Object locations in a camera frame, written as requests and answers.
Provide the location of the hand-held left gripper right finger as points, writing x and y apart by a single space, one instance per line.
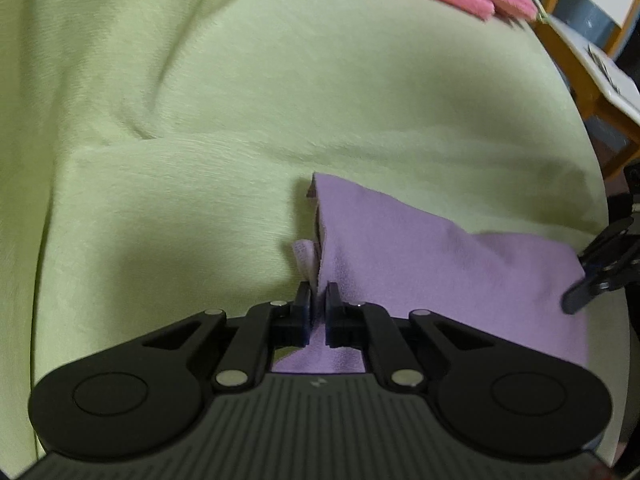
332 310

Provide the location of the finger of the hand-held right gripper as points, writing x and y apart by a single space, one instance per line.
580 297

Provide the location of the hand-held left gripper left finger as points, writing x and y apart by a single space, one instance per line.
302 310

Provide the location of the purple garment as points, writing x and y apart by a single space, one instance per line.
425 270

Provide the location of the light green table cover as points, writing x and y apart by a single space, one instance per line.
200 110

